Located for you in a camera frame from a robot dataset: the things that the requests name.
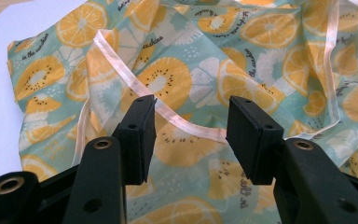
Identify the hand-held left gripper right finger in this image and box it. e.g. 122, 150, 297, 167
226, 95, 358, 224

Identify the fruit-print cloth bag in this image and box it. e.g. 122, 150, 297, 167
7, 0, 358, 224

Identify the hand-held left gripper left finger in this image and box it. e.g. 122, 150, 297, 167
62, 94, 158, 224

